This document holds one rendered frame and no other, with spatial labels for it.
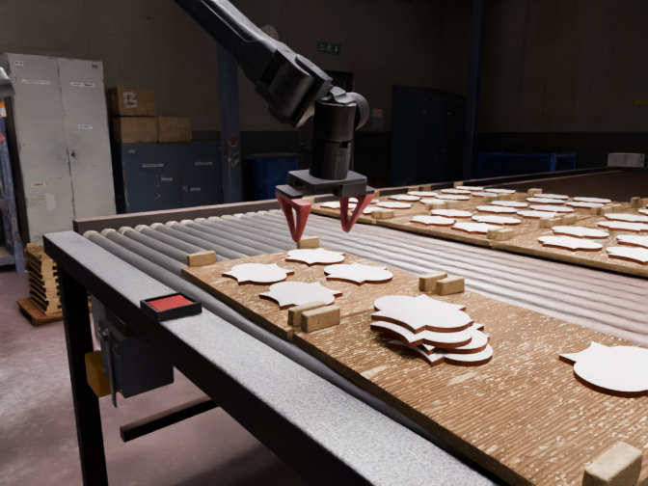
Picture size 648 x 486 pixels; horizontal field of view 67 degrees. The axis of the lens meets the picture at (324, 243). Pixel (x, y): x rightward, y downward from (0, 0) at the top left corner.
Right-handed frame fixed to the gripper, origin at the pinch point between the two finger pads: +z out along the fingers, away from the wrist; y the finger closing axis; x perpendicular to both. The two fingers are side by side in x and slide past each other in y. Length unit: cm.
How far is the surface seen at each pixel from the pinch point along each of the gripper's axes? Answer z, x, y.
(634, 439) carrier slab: 1.9, 46.6, -0.4
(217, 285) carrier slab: 15.3, -16.2, 9.5
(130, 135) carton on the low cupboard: 94, -470, -111
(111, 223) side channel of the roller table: 33, -94, 8
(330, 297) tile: 10.7, 2.5, -1.1
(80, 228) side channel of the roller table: 33, -93, 16
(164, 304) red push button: 15.2, -14.3, 19.9
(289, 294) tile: 11.7, -2.6, 3.3
